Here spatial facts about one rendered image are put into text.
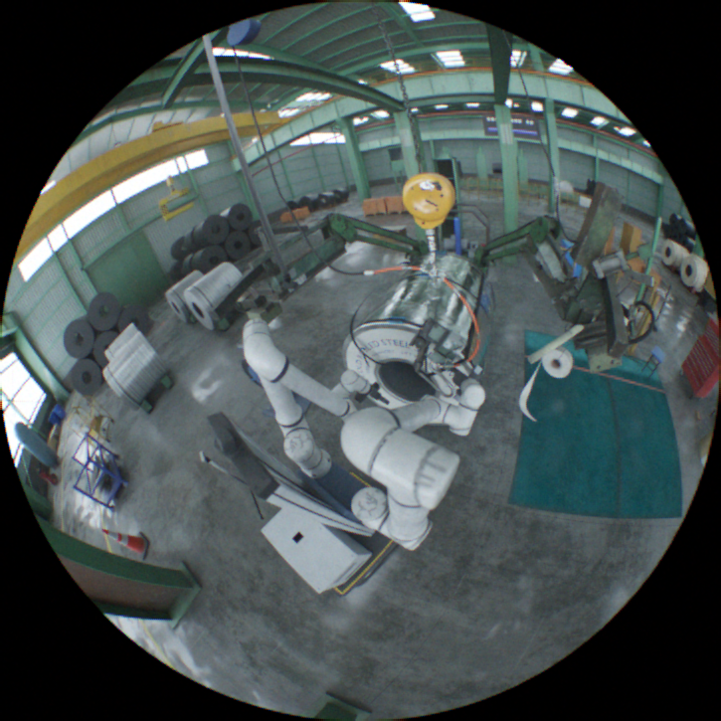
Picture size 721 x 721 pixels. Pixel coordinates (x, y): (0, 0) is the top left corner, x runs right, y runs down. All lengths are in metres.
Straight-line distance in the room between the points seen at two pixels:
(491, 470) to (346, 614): 1.87
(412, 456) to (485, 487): 1.99
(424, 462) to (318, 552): 1.18
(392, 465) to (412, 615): 2.02
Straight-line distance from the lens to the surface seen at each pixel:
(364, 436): 0.46
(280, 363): 0.85
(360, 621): 2.42
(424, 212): 0.95
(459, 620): 2.41
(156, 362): 5.47
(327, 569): 1.50
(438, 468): 0.42
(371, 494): 1.02
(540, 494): 2.56
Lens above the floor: 2.25
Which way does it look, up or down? 43 degrees down
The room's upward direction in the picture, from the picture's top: 17 degrees counter-clockwise
